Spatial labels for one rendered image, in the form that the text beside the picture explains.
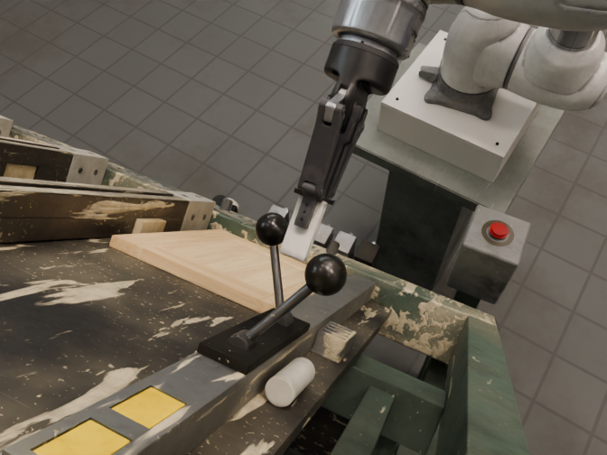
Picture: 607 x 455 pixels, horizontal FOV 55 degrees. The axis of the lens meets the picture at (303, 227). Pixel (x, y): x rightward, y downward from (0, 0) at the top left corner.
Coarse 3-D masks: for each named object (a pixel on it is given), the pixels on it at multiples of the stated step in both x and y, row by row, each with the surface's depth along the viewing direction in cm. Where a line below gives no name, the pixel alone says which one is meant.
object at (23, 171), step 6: (6, 168) 109; (12, 168) 110; (18, 168) 111; (24, 168) 113; (30, 168) 114; (6, 174) 109; (12, 174) 110; (18, 174) 112; (24, 174) 113; (30, 174) 115
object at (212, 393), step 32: (352, 288) 105; (320, 320) 76; (288, 352) 63; (160, 384) 43; (192, 384) 45; (224, 384) 47; (256, 384) 54; (96, 416) 36; (192, 416) 40; (224, 416) 48; (32, 448) 31; (128, 448) 34; (160, 448) 37; (192, 448) 43
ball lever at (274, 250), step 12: (264, 216) 65; (276, 216) 65; (264, 228) 64; (276, 228) 64; (264, 240) 65; (276, 240) 65; (276, 252) 65; (276, 264) 65; (276, 276) 65; (276, 288) 65; (276, 300) 65; (288, 312) 66; (288, 324) 65
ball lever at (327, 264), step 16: (320, 256) 51; (336, 256) 51; (304, 272) 52; (320, 272) 50; (336, 272) 50; (304, 288) 52; (320, 288) 50; (336, 288) 51; (288, 304) 52; (272, 320) 53; (240, 336) 53; (256, 336) 53
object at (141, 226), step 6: (138, 222) 101; (144, 222) 101; (150, 222) 103; (156, 222) 105; (162, 222) 107; (138, 228) 101; (144, 228) 102; (150, 228) 104; (156, 228) 106; (162, 228) 108
